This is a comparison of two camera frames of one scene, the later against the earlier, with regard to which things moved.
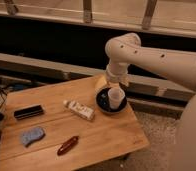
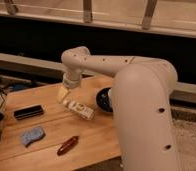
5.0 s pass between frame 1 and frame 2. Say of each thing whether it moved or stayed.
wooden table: stayed
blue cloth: stayed
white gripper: moved
